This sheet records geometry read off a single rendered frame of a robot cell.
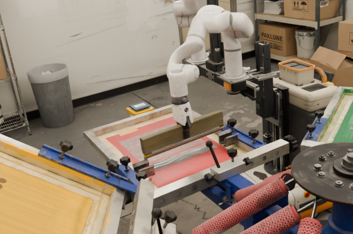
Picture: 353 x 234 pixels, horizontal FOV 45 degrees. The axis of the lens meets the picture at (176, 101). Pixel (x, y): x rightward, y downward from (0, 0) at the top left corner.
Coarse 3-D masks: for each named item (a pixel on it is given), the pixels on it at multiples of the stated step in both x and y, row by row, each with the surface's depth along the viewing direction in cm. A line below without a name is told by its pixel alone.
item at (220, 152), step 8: (160, 120) 237; (168, 120) 236; (144, 128) 229; (152, 128) 228; (160, 128) 227; (184, 144) 206; (192, 144) 205; (200, 144) 204; (216, 144) 203; (176, 152) 199; (208, 152) 196; (216, 152) 195; (224, 152) 195; (192, 160) 191; (200, 160) 190; (208, 160) 189; (224, 160) 188; (200, 168) 183
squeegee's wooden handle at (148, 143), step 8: (216, 112) 191; (200, 120) 187; (208, 120) 189; (216, 120) 192; (168, 128) 182; (176, 128) 182; (192, 128) 186; (200, 128) 188; (208, 128) 191; (144, 136) 177; (152, 136) 177; (160, 136) 179; (168, 136) 181; (176, 136) 183; (144, 144) 176; (152, 144) 178; (160, 144) 180; (168, 144) 182; (144, 152) 177
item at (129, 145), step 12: (132, 132) 226; (144, 132) 224; (120, 144) 214; (132, 144) 212; (132, 156) 200; (156, 156) 198; (168, 156) 197; (168, 168) 186; (180, 168) 185; (192, 168) 184; (156, 180) 178; (168, 180) 177
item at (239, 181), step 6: (222, 180) 161; (228, 180) 157; (234, 180) 156; (240, 180) 156; (246, 180) 155; (222, 186) 162; (234, 186) 154; (240, 186) 152; (246, 186) 152; (234, 192) 155
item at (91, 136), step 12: (168, 108) 243; (120, 120) 234; (132, 120) 234; (144, 120) 238; (84, 132) 224; (96, 132) 225; (108, 132) 228; (216, 132) 212; (96, 144) 209; (240, 144) 196; (108, 156) 195
